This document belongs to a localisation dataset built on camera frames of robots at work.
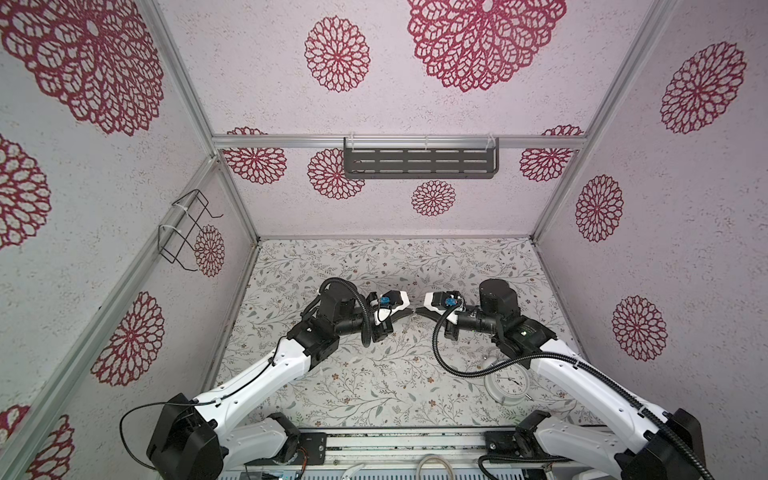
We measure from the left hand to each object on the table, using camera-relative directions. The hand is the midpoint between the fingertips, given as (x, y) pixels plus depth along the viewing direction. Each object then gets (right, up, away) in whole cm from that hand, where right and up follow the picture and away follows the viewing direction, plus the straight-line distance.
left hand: (406, 313), depth 72 cm
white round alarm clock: (+28, -21, +8) cm, 36 cm away
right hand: (+3, +3, -1) cm, 4 cm away
